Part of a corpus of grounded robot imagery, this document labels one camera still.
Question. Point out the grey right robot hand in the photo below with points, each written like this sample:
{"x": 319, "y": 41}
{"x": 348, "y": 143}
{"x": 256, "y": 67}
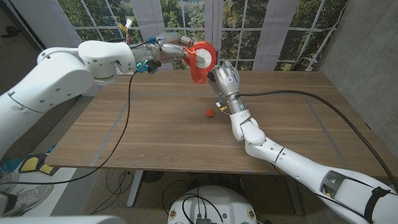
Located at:
{"x": 228, "y": 81}

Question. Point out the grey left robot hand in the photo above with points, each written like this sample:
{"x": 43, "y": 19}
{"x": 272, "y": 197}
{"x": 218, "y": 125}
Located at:
{"x": 171, "y": 48}

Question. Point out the orange satin ribbon roll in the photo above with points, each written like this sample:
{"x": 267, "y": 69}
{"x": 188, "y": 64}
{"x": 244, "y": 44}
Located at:
{"x": 199, "y": 76}

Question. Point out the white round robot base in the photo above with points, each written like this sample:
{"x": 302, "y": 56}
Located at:
{"x": 224, "y": 205}

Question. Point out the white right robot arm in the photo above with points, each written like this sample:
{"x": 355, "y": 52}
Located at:
{"x": 253, "y": 133}

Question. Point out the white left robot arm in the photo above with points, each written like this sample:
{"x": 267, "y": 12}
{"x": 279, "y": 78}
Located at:
{"x": 62, "y": 77}

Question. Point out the small orange ball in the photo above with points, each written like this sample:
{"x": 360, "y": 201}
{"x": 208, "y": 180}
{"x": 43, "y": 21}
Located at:
{"x": 210, "y": 113}

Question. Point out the printed window forest backdrop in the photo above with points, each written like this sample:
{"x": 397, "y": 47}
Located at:
{"x": 280, "y": 31}

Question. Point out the black round floor object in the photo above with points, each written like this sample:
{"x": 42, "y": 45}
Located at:
{"x": 153, "y": 176}

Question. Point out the grey metal table leg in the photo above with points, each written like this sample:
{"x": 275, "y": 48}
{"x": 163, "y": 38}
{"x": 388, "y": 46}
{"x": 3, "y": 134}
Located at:
{"x": 295, "y": 199}
{"x": 135, "y": 189}

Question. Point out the black connector box on base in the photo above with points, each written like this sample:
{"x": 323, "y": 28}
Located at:
{"x": 203, "y": 221}

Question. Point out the dark wooden door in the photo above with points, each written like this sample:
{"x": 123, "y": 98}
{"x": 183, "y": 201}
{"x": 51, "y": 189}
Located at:
{"x": 15, "y": 62}

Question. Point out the yellow black foot pedal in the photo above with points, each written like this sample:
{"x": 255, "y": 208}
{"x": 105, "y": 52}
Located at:
{"x": 31, "y": 163}

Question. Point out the grey white sneaker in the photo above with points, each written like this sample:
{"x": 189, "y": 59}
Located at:
{"x": 7, "y": 179}
{"x": 31, "y": 195}

